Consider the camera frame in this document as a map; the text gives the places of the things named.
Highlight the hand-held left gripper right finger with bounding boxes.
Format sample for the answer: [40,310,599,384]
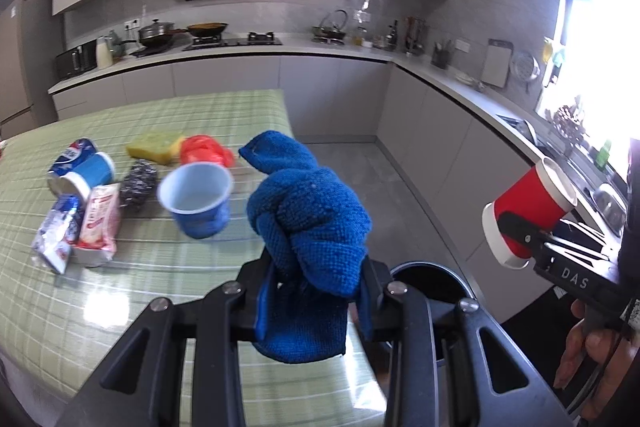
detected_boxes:
[350,257,577,427]

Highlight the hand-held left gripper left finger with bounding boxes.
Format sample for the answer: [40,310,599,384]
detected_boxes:
[52,257,281,427]

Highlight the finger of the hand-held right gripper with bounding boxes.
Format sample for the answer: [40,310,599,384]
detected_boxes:
[552,218,610,254]
[496,210,551,258]

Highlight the red paper cup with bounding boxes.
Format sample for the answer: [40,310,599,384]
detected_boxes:
[482,157,578,269]

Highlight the dark round trash bin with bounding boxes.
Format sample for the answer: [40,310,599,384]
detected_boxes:
[387,261,474,368]

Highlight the blue microfibre cloth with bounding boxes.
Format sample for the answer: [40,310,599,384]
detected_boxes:
[238,130,373,364]

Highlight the red plastic bag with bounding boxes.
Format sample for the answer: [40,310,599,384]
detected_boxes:
[180,135,236,168]

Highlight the pink and white packet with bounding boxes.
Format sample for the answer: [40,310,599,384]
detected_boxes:
[70,183,122,268]

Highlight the blue drink can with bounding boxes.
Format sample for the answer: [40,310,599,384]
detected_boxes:
[47,138,99,188]

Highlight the person's right hand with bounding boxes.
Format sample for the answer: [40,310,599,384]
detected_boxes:
[553,299,640,392]

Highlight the green bottle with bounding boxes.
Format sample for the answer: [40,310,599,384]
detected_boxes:
[595,141,614,170]

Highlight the kitchen sink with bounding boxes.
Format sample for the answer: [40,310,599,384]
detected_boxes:
[500,114,543,148]

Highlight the blue plastic cup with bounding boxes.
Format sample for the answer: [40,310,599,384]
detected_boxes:
[156,162,234,240]

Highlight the round metal strainer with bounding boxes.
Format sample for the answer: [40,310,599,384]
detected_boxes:
[511,50,541,83]

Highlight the grey cutting board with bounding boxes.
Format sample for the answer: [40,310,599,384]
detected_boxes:
[481,38,514,88]

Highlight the steel wool scrubber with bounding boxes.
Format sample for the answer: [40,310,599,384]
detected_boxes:
[120,159,160,210]

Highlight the bright window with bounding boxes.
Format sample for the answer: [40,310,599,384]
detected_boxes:
[537,0,640,178]

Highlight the black utensil holder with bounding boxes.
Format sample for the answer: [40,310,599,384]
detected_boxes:
[431,39,454,69]

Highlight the yellow sponge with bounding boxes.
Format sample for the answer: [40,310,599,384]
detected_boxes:
[126,132,185,166]

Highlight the green checked tablecloth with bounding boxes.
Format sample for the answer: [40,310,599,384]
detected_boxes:
[0,89,386,414]

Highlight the countertop storage rack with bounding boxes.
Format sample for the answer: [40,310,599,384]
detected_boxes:
[405,17,429,56]

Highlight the blue paper cup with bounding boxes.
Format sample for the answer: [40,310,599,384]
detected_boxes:
[59,151,117,202]

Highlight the grey lower cabinets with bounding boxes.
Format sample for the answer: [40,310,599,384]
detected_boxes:
[50,54,556,323]

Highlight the blue and white packet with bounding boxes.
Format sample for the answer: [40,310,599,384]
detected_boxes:
[31,194,86,275]

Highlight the black gas stove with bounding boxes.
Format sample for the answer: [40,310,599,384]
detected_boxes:
[182,32,284,52]

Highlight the black wok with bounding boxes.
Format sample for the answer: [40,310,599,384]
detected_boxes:
[187,22,230,39]

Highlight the pot with glass lid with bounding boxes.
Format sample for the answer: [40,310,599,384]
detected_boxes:
[137,19,188,48]

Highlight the white jug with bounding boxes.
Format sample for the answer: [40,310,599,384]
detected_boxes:
[96,36,115,69]

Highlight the green kettle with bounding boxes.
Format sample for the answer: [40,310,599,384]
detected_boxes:
[107,29,126,58]

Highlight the black microwave oven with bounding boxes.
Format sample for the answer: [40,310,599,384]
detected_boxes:
[54,39,98,80]

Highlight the beige refrigerator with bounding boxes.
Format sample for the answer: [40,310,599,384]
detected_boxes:
[0,0,66,140]

